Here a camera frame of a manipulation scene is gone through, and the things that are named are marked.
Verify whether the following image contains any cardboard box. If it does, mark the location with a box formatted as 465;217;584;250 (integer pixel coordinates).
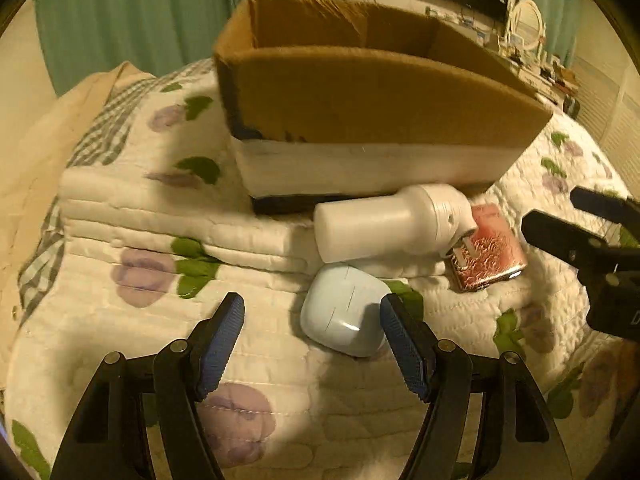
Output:
213;0;554;215

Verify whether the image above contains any green curtain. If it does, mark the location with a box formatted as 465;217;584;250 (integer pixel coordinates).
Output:
33;0;351;97
518;0;597;69

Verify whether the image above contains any white round vanity mirror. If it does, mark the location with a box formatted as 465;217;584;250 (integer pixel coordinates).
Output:
505;0;546;54

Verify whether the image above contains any beige pillow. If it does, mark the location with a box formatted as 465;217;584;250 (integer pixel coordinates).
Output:
0;62;157;361

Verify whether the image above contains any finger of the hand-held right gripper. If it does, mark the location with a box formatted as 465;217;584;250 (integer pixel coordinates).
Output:
521;210;616;266
570;186;640;231

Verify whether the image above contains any floral quilted blanket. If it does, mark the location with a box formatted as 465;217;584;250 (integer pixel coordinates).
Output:
4;58;635;480

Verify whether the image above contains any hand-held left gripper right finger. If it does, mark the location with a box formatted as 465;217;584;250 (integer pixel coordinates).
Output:
379;294;574;480

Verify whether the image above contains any pink patterned metal case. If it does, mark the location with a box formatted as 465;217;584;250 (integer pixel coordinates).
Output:
445;203;529;293

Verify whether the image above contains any pale blue earbuds case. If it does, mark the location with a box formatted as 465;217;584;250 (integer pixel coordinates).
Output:
299;263;395;358

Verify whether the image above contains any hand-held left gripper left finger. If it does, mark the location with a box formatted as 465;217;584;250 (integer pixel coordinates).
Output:
50;292;246;480

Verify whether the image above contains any cluttered dresser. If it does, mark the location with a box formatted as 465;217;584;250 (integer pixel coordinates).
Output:
425;5;583;116

